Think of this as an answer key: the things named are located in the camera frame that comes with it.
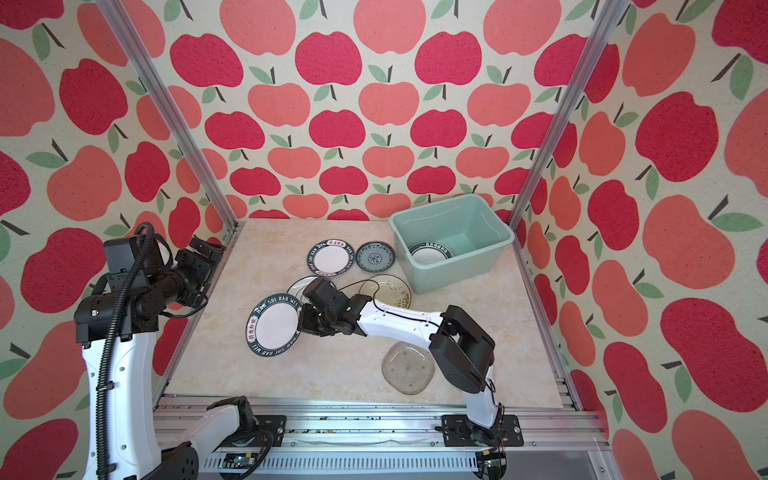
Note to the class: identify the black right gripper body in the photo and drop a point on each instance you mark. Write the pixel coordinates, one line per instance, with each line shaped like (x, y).
(325, 322)

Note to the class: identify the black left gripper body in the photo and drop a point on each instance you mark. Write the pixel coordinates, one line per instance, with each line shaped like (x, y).
(183, 277)

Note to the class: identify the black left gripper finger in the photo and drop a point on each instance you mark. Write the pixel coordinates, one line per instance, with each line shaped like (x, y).
(195, 298)
(210, 251)

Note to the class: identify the white plate with green rings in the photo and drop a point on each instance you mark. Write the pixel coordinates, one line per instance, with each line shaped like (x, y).
(298, 287)

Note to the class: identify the dark rimmed hao mei plate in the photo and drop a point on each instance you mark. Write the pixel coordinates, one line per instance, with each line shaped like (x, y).
(272, 327)

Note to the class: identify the green red rimmed white plate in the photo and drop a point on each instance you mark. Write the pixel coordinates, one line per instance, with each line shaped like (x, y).
(426, 252)

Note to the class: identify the mint green plastic bin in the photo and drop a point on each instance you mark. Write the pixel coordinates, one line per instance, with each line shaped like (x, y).
(465, 224)

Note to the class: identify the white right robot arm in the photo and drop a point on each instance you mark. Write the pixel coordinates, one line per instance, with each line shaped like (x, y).
(461, 349)

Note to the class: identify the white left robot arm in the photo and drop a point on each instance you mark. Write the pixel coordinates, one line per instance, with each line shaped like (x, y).
(116, 328)

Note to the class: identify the black rimmed white plate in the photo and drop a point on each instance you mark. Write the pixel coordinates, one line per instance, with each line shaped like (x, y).
(330, 258)

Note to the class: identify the small blue patterned plate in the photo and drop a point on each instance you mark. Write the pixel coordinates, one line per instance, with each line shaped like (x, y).
(375, 257)

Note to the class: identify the grey glass plate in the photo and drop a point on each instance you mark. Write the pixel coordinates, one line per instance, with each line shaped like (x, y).
(407, 368)

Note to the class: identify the green circuit board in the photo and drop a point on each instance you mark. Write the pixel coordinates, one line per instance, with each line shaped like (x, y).
(235, 461)

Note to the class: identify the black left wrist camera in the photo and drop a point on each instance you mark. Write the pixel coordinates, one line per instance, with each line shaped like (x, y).
(123, 252)

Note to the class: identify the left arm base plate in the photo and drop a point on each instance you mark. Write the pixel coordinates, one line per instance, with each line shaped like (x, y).
(273, 424)

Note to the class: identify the left aluminium frame post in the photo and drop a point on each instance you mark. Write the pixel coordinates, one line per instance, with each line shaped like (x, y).
(128, 37)

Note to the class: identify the aluminium frame post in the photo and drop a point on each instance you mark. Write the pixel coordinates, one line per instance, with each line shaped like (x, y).
(574, 92)
(128, 37)

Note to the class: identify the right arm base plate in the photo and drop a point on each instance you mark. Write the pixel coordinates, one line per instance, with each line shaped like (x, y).
(459, 431)

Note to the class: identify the right aluminium frame post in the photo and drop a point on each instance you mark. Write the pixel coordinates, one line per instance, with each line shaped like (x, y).
(574, 92)

